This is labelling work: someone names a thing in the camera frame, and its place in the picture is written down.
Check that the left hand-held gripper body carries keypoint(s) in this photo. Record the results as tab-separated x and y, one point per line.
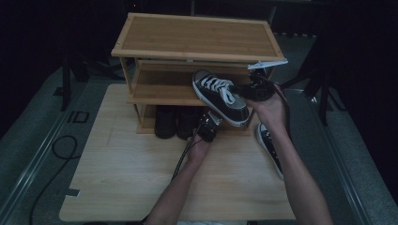
207	131

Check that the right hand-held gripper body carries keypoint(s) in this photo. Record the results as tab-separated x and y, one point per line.
259	90

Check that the black shoe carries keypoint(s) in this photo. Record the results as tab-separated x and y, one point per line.
187	123
165	123

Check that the black white canvas sneaker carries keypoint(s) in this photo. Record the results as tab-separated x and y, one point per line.
269	146
219	100

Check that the wooden shoe rack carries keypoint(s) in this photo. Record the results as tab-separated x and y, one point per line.
197	37

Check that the person's left hand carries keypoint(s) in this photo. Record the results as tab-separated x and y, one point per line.
198	151

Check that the person's right hand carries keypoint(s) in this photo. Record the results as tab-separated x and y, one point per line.
272	114

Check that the black metal stand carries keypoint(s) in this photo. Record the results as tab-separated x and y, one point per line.
324	100
65	84

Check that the grey tape strip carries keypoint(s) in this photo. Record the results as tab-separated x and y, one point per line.
73	192

